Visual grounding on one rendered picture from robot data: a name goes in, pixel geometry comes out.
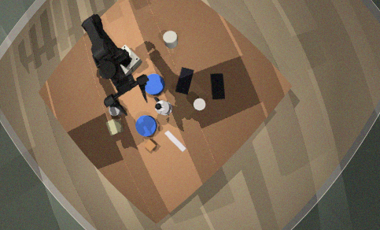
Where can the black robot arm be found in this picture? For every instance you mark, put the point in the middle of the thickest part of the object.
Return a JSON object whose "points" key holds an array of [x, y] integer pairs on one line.
{"points": [[107, 56]]}

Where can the blue round disc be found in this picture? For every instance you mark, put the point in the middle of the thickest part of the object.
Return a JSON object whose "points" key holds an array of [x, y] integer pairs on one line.
{"points": [[155, 85], [146, 125]]}

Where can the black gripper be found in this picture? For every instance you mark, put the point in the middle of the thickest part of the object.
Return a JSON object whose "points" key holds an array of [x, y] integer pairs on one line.
{"points": [[111, 99]]}

